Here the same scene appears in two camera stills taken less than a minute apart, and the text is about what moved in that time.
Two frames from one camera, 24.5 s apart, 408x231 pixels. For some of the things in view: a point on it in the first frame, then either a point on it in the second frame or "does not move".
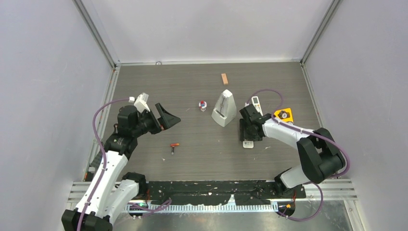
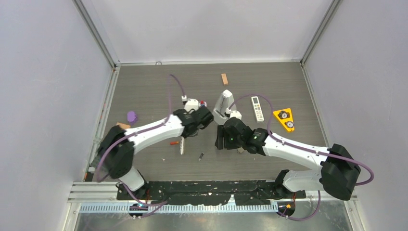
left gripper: [166, 120] to [185, 135]
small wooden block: [224, 79] does not move
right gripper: [244, 135] to [222, 133]
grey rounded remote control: [256, 102] does not move
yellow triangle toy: [284, 115] does not move
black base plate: [244, 192] does not move
